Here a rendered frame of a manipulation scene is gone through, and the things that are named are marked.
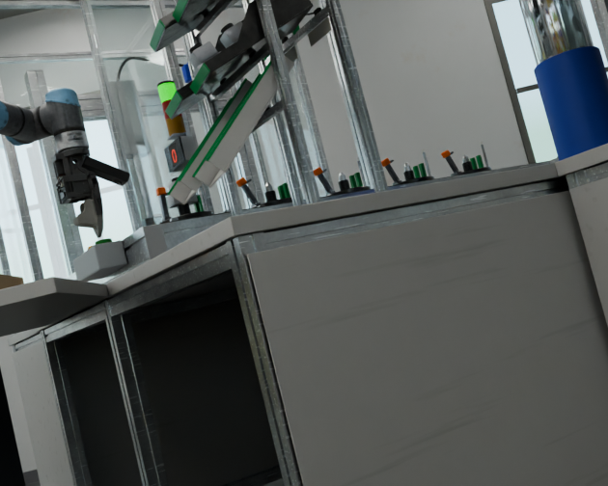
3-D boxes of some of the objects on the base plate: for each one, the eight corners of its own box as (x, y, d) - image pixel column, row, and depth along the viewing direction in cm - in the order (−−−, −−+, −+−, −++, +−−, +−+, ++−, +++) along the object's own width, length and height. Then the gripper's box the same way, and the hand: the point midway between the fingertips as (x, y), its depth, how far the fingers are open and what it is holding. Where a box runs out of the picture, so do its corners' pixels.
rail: (152, 270, 167) (141, 222, 168) (61, 316, 243) (53, 283, 243) (176, 265, 170) (164, 218, 171) (78, 312, 245) (70, 280, 246)
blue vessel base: (602, 159, 172) (570, 46, 174) (549, 177, 185) (519, 72, 187) (644, 152, 180) (613, 44, 182) (590, 171, 193) (562, 69, 195)
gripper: (48, 160, 184) (68, 245, 182) (57, 148, 176) (77, 237, 175) (84, 156, 188) (102, 239, 187) (94, 145, 181) (113, 231, 179)
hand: (100, 231), depth 182 cm, fingers closed
